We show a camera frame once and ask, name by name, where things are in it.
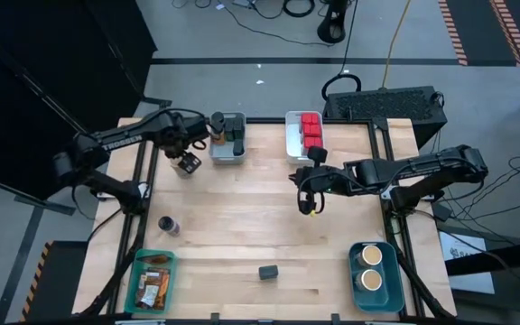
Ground grey plastic bin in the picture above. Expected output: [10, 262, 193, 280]
[208, 110, 248, 165]

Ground black power adapter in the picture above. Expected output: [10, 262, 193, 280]
[432, 200, 453, 222]

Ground white plastic bin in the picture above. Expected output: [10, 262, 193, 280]
[283, 110, 325, 165]

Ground white paper sign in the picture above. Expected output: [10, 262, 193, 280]
[439, 232, 496, 295]

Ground green plastic bin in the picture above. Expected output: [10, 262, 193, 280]
[124, 247, 180, 316]

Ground blue plastic bin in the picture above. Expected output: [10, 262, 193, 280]
[348, 241, 405, 314]

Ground black floor stand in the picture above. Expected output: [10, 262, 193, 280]
[316, 0, 349, 45]

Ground brown spice jar black lid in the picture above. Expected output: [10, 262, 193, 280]
[209, 111, 227, 130]

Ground black curtain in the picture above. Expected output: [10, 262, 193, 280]
[0, 0, 158, 181]

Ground yellow floor cable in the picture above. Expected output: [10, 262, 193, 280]
[379, 0, 413, 90]

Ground black table frame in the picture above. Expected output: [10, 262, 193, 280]
[79, 116, 458, 325]

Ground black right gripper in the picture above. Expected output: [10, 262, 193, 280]
[288, 165, 336, 195]

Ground black hazard-striped floor mat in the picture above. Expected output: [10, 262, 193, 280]
[20, 240, 89, 324]
[438, 0, 520, 68]

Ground purple-label spice jar black lid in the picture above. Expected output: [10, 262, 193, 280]
[157, 215, 182, 237]

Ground black looped floor cable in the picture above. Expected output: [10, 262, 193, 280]
[320, 0, 363, 104]

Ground paper cup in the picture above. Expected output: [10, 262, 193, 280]
[354, 245, 384, 268]

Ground black computer case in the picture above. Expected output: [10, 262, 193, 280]
[321, 85, 449, 149]

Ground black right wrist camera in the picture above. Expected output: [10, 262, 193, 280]
[307, 146, 329, 166]

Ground brown orange spice packet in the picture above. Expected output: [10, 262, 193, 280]
[144, 266, 172, 311]
[134, 268, 164, 311]
[140, 253, 171, 265]

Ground black rig floor beam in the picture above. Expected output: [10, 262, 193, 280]
[444, 237, 520, 277]

